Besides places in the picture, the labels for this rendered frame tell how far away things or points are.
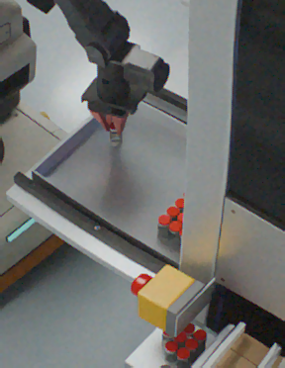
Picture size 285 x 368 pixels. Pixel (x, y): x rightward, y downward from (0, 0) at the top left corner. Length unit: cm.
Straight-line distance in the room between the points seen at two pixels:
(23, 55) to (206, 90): 105
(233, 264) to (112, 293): 131
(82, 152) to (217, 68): 68
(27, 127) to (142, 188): 105
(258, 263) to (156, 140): 54
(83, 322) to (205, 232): 128
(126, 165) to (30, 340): 94
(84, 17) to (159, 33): 200
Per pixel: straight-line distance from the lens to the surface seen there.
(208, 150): 113
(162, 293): 128
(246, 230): 118
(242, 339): 135
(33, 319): 250
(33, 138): 257
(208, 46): 101
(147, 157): 165
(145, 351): 139
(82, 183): 161
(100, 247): 152
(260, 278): 123
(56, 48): 334
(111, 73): 151
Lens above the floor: 207
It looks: 47 degrees down
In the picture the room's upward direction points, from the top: straight up
